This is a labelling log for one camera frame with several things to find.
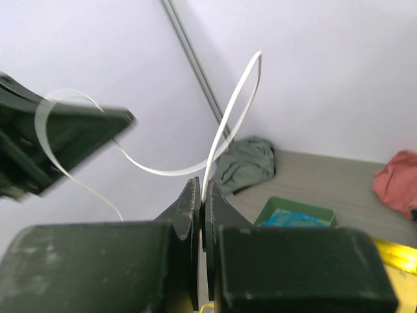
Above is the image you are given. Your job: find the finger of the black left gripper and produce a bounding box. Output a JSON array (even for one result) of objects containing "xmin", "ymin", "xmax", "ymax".
[{"xmin": 1, "ymin": 73, "xmax": 135, "ymax": 199}]

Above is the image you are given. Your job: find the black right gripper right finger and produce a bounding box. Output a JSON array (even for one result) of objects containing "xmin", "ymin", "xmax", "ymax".
[{"xmin": 201, "ymin": 181, "xmax": 398, "ymax": 312}]

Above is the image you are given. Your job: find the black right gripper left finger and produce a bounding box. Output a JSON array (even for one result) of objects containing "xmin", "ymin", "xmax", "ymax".
[{"xmin": 1, "ymin": 178, "xmax": 201, "ymax": 312}]

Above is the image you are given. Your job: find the green plastic tray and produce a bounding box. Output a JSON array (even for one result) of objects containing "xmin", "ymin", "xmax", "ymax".
[{"xmin": 254, "ymin": 197, "xmax": 337, "ymax": 228}]

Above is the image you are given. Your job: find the grey green cloth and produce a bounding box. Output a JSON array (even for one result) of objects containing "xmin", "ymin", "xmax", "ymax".
[{"xmin": 212, "ymin": 136, "xmax": 276, "ymax": 195}]

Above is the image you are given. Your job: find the yellow metal tin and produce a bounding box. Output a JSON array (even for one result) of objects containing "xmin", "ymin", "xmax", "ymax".
[{"xmin": 372, "ymin": 237, "xmax": 417, "ymax": 312}]

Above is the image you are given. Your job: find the pink cloth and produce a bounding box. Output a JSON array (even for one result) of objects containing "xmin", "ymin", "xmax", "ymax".
[{"xmin": 371, "ymin": 150, "xmax": 416, "ymax": 221}]

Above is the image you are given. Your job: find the blue cable in green tray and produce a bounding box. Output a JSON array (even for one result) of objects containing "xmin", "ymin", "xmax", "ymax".
[{"xmin": 260, "ymin": 210, "xmax": 328, "ymax": 228}]

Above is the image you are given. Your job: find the grey corner post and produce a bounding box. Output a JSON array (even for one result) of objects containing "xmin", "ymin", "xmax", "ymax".
[{"xmin": 160, "ymin": 0, "xmax": 223, "ymax": 125}]

